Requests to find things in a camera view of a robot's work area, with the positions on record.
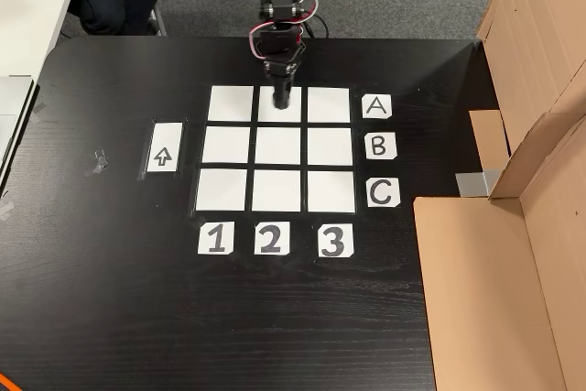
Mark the white paper grid square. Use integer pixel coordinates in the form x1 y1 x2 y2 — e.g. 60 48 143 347
251 169 302 212
307 86 352 124
306 171 357 214
254 126 302 166
208 85 255 122
201 126 252 165
257 85 303 123
195 168 249 212
307 127 354 167

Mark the paper sheet letter A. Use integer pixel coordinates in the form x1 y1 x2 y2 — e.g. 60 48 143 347
361 93 394 120

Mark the paper sheet letter B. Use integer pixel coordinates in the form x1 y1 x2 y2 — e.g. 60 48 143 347
364 132 398 161

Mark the white arrow paper sheet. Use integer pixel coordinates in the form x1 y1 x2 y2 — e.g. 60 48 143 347
146 122 183 174

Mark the grey metal chair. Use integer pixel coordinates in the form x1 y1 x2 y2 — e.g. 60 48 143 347
145 1 168 38

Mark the paper sheet letter C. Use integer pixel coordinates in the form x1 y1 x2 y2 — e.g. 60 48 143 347
365 179 402 209

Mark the paper sheet number 2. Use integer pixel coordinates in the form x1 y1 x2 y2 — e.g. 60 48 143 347
254 221 291 256

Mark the paper sheet number 3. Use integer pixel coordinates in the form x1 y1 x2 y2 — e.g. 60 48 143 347
318 223 354 258

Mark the paper sheet number 1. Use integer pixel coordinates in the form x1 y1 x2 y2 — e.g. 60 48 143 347
197 221 235 255

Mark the crumpled clear tape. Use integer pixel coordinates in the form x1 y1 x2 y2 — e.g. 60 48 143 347
85 149 109 178

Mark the brown cardboard panel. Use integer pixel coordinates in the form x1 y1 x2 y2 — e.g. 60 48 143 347
413 111 586 391
469 0 586 200

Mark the white desk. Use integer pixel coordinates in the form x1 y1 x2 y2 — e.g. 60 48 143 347
0 0 88 190

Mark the black power cable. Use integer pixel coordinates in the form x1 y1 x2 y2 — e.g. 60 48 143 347
302 15 331 39

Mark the orange cable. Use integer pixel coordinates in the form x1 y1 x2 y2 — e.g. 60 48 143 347
0 370 22 391

